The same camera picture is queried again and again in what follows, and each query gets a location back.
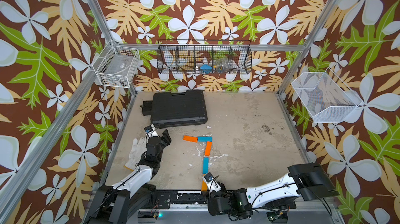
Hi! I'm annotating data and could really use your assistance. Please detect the blue object in basket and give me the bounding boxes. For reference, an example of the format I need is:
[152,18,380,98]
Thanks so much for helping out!
[200,64,213,74]

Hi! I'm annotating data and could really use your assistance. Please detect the black wire basket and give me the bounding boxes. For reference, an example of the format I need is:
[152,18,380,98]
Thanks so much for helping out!
[156,39,253,75]

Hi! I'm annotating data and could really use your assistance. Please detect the white mesh basket right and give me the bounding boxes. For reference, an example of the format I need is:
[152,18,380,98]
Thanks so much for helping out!
[291,68,363,123]

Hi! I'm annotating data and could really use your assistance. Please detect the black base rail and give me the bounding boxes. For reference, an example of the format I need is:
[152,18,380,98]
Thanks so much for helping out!
[127,189,297,209]

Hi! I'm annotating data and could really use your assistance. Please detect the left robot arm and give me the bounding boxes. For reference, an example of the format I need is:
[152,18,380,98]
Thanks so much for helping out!
[83,128,172,224]

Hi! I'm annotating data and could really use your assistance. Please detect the orange block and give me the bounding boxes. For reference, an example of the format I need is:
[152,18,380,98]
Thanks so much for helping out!
[201,181,208,192]
[204,141,212,157]
[183,135,198,143]

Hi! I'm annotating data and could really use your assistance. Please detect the black plastic tool case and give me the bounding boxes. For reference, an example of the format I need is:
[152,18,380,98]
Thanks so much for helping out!
[141,90,208,128]

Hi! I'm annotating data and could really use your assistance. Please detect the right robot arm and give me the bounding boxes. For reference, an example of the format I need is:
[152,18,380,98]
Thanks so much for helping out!
[203,163,339,222]

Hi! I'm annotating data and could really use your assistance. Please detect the white work glove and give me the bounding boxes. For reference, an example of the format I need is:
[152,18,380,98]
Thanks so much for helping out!
[124,137,146,171]

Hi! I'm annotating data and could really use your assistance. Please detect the teal block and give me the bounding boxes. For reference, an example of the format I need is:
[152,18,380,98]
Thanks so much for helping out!
[197,136,213,142]
[202,157,209,175]

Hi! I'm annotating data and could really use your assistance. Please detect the white wire basket left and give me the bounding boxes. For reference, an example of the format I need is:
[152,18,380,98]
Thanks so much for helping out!
[94,41,141,88]

